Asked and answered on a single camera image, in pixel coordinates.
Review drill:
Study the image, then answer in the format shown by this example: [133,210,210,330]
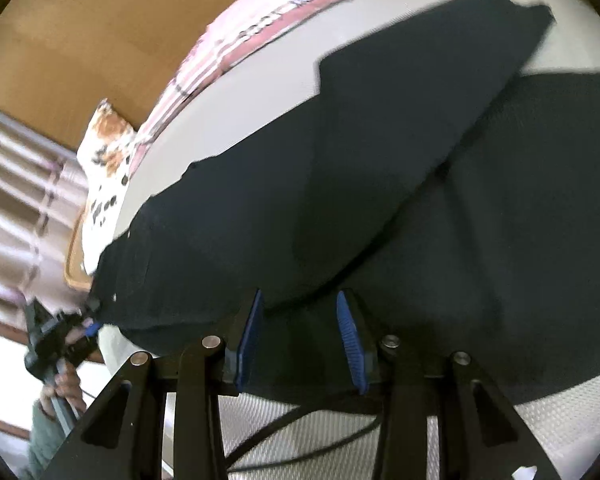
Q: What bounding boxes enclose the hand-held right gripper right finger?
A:
[336,289,563,480]

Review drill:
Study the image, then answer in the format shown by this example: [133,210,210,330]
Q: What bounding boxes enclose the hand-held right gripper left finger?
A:
[40,289,266,480]

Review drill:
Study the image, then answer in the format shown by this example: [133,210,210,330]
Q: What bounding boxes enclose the black denim pants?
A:
[87,0,600,406]

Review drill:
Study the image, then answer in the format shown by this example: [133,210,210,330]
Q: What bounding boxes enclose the person's left forearm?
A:
[27,400,78,480]

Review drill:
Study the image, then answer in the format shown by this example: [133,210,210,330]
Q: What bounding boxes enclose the person's left hand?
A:
[40,331,88,417]

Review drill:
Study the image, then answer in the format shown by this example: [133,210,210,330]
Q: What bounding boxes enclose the pink striped curtain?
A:
[0,102,96,331]

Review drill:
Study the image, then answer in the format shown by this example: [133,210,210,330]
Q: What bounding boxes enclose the white textured mattress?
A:
[82,0,600,480]

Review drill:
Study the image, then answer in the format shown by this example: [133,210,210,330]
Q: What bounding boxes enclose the pink striped pillow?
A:
[135,0,491,146]

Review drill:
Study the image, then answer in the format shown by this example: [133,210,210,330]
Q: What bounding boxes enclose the wooden bed frame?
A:
[64,210,106,363]

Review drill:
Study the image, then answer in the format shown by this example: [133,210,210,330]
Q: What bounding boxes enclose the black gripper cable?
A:
[225,402,383,473]

